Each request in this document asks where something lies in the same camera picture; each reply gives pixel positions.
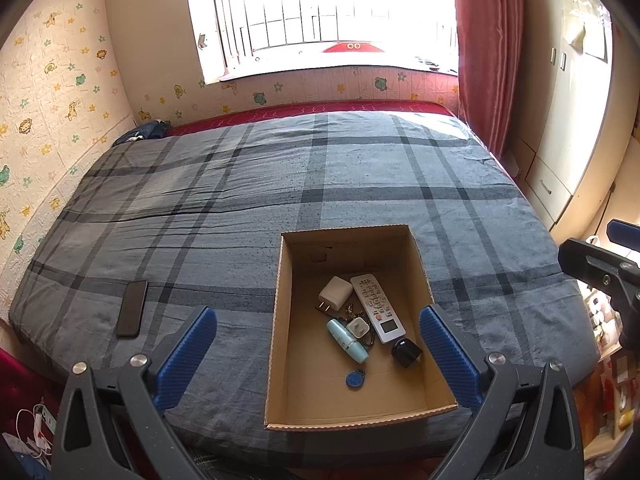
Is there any grey plaid bed sheet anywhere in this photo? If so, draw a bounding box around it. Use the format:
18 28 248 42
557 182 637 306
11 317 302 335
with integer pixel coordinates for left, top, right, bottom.
7 110 601 461

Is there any black cube adapter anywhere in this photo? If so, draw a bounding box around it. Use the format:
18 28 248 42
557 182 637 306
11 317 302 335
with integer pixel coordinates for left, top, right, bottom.
390 338 423 370

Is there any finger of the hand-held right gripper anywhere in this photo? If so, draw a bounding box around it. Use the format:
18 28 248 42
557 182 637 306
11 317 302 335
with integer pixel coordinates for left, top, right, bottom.
557 238 640 352
606 218 640 252

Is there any red curtain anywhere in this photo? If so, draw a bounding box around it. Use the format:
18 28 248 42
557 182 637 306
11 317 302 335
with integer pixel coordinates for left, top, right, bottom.
450 0 526 161

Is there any teal lotion bottle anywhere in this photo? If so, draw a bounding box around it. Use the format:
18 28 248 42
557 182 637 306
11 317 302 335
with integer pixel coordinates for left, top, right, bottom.
326 317 370 365

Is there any red round sign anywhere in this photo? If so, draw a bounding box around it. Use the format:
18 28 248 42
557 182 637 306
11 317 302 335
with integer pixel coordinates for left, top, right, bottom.
320 40 386 55

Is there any cream wardrobe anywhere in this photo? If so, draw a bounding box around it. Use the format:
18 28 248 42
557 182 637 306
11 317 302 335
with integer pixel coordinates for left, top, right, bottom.
510 0 636 231

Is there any window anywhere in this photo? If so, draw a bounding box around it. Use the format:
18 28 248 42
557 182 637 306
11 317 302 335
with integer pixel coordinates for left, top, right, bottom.
182 0 460 83

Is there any brown cardboard box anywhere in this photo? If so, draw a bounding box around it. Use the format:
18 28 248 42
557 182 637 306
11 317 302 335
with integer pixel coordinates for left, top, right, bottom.
264 224 459 432

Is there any dark blue cloth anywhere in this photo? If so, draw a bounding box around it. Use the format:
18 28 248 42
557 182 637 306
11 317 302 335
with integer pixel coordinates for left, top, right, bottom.
112 119 171 147

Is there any white remote control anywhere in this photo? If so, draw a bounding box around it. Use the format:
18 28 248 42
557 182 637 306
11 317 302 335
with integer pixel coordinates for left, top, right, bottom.
350 272 405 345

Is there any red mattress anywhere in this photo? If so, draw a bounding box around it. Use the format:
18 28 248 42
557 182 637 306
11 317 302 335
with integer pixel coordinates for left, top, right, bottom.
0 100 458 441

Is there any small white charger plug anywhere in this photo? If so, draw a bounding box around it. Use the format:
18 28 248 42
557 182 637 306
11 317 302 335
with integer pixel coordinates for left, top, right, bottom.
346 316 372 343

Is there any brass keychain with keys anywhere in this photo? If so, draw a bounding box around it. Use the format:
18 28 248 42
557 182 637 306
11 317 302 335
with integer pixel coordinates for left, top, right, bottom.
340 302 376 348

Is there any white power strip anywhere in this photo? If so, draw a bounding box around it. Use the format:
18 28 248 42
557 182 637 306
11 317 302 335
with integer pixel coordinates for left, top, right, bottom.
32 405 56 436

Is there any cluttered shelf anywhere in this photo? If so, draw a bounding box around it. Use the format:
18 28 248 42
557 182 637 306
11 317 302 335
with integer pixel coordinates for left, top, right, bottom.
570 230 640 466

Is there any black smartphone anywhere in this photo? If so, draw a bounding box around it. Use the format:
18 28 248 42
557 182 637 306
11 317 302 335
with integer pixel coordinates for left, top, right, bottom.
116 280 149 337

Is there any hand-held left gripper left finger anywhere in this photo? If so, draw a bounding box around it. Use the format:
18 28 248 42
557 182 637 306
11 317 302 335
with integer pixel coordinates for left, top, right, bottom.
50 306 218 480

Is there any large white charger plug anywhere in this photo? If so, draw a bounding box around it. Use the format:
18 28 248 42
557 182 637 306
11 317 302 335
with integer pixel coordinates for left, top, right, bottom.
319 275 355 313

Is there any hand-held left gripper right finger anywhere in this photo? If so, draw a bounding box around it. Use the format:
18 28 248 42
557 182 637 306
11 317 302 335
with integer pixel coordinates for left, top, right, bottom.
418 304 586 480

